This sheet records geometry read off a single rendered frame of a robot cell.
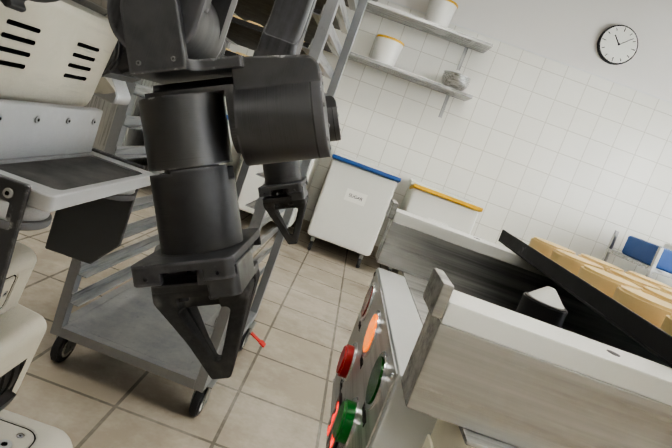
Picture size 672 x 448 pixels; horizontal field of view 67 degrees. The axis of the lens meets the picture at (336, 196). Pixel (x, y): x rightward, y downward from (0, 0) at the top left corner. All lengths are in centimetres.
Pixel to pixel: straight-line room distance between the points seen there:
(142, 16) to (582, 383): 32
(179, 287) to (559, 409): 24
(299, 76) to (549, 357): 22
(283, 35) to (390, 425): 58
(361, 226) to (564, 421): 357
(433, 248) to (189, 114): 31
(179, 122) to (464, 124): 423
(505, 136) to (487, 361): 434
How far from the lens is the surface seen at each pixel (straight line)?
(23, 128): 62
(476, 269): 57
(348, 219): 383
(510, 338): 27
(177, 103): 34
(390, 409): 33
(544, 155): 470
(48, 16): 63
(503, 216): 465
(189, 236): 35
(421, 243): 55
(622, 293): 44
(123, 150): 157
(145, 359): 163
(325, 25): 139
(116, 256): 181
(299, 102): 33
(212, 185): 34
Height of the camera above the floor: 96
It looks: 7 degrees down
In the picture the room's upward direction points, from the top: 20 degrees clockwise
